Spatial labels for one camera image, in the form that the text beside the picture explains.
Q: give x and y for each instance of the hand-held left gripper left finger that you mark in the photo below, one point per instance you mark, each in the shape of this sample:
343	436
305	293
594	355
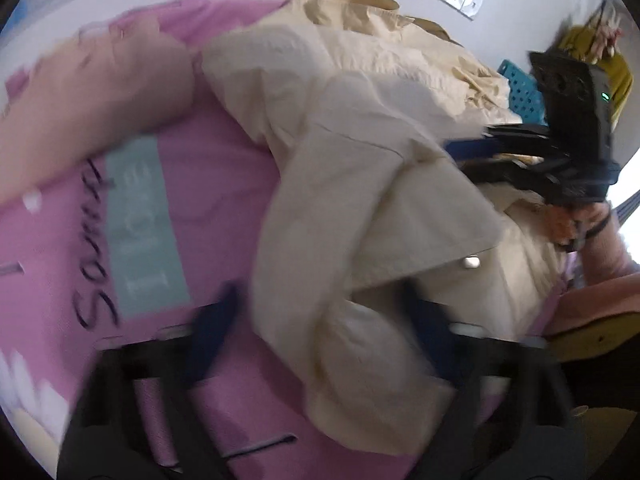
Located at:
215	330

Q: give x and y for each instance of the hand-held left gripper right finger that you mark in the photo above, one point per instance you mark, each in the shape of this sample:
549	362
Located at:
430	325

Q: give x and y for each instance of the person's right hand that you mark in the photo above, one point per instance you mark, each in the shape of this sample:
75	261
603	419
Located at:
565	225

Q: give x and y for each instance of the white wall switch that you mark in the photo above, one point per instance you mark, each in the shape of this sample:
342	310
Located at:
472	5

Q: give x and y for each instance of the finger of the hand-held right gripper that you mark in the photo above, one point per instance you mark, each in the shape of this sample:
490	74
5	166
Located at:
500	142
510	175

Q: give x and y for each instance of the hanging mustard garment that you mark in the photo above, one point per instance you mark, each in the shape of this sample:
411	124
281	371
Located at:
575	40

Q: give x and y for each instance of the blue plastic basket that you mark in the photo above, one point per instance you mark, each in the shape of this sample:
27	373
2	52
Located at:
520	90

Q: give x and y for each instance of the pink floral bedsheet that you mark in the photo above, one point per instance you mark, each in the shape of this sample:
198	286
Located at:
200	185

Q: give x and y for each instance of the person's right forearm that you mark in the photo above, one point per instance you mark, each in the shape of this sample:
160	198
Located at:
610	260

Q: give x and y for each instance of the cream large garment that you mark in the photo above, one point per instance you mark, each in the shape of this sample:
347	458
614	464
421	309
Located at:
375	210

